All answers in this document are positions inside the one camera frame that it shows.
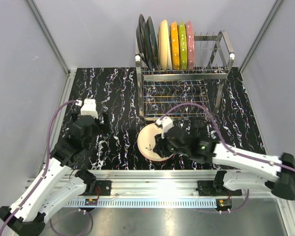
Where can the blue glazed plate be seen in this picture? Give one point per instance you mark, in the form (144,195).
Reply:
(151,45)

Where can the cream plate with bear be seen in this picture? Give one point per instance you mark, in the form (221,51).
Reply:
(169,57)

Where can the yellow wavy plate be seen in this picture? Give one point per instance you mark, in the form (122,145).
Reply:
(182,46)

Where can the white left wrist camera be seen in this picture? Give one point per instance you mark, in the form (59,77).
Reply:
(88,107)

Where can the pink bottom plate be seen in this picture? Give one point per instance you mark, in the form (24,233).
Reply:
(190,45)

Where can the dark striped rim plate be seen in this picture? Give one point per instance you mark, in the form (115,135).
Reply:
(141,40)

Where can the yellow plate with drawing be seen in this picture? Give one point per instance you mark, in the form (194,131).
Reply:
(163,45)

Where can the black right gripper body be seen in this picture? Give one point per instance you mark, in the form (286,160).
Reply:
(169,149)

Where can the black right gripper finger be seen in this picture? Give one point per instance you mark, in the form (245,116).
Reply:
(161,151)
(159,139)

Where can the steel wire dish rack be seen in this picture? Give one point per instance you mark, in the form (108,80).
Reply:
(159,91)

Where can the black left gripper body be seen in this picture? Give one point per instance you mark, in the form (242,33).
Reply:
(100,128)

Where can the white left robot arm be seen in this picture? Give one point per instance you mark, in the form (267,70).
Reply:
(30,213)

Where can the orange polka dot plate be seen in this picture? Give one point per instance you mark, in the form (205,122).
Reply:
(174,46)

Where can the slotted cable duct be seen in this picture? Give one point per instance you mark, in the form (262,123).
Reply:
(142,203)

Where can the aluminium front rail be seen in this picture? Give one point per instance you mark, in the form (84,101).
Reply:
(167,184)

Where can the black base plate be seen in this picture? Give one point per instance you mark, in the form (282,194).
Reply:
(101,187)
(210,188)

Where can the cream and blue leaf plate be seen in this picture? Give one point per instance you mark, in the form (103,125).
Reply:
(146,143)

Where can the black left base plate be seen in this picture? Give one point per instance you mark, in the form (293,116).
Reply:
(101,187)

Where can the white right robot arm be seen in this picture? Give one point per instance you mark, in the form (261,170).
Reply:
(275,174)

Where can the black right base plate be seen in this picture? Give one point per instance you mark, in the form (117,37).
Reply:
(210,188)

